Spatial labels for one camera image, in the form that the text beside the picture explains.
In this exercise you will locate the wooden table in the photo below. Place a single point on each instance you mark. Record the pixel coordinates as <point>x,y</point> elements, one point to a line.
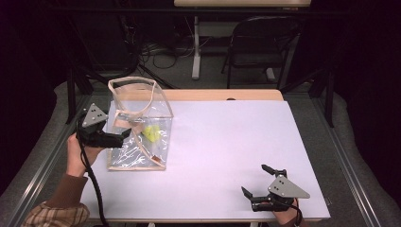
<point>220,94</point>

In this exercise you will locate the white-legged desk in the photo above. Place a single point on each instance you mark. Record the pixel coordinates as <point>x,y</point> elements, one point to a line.
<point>196,47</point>

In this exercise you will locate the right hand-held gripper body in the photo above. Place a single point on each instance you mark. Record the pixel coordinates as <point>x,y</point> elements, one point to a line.
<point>285,189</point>

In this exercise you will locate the black metal stand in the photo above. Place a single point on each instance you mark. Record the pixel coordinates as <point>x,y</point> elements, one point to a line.
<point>72,94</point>
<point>329,97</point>

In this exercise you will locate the clear plastic bag beige trim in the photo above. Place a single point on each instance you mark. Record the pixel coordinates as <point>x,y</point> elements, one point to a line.
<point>138,148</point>

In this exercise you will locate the black folding chair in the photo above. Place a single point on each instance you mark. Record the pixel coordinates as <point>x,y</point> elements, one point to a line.
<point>261,34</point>

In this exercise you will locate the aluminium floor rail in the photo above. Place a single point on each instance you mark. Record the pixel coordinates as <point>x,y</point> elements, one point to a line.
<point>34,179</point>
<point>346,164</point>

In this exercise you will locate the person's left hand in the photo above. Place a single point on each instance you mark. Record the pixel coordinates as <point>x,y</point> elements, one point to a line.
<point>75,157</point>

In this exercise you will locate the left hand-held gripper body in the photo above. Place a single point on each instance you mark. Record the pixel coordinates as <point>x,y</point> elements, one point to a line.
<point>94,137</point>

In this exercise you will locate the yellow shuttlecock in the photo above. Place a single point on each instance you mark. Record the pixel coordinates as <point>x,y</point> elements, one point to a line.
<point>152,133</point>

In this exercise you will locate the white table mat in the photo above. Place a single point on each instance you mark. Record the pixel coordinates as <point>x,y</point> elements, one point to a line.
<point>227,142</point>

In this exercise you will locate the person's right hand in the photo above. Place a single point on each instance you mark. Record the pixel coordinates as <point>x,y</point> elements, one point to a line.
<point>285,216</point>

